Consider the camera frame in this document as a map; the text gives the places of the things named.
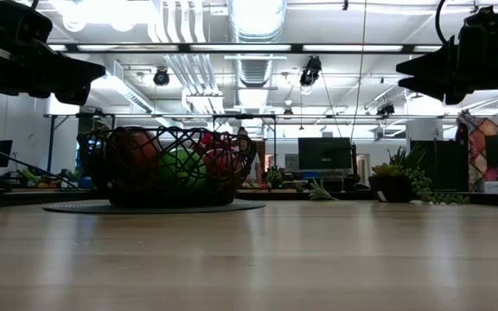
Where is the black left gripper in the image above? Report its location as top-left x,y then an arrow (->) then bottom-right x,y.
0,0 -> 106,107

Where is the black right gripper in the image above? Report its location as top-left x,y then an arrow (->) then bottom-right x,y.
394,4 -> 498,106

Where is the dark red apple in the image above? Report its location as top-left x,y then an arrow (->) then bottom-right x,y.
104,127 -> 163,182

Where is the green apple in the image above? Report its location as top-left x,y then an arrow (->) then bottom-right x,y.
156,147 -> 208,191

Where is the bright red apple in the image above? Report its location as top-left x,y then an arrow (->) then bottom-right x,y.
201,149 -> 246,191

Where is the potted succulent plant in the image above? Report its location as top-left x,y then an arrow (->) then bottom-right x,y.
368,144 -> 471,206

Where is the small green air plant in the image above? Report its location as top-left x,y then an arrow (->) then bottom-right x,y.
308,177 -> 339,201

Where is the small background potted plant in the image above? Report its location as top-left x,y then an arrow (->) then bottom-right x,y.
265,166 -> 284,191

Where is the grey round mat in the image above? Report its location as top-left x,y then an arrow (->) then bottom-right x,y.
42,198 -> 266,215

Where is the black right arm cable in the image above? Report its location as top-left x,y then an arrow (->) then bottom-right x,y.
434,0 -> 498,45

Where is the black wire basket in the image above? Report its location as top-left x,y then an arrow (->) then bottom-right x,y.
77,124 -> 258,207

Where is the black background workbench frame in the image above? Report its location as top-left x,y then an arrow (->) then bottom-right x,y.
43,112 -> 278,174

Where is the silver ceiling duct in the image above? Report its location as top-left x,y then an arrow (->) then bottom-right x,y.
227,0 -> 288,87

